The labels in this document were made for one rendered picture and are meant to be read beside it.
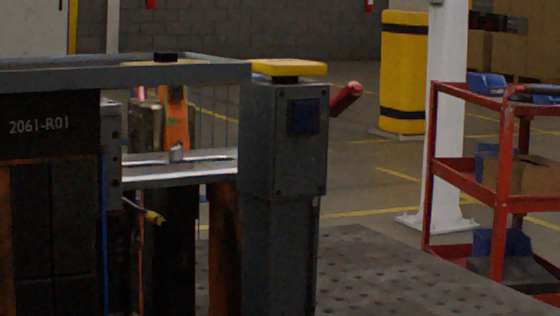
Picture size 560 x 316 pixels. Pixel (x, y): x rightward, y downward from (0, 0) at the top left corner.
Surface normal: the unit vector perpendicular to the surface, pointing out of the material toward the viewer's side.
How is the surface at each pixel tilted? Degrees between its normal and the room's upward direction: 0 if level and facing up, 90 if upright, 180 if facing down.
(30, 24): 90
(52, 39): 90
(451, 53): 90
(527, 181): 90
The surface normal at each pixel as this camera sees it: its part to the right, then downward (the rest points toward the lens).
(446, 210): 0.46, 0.18
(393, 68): -0.88, 0.06
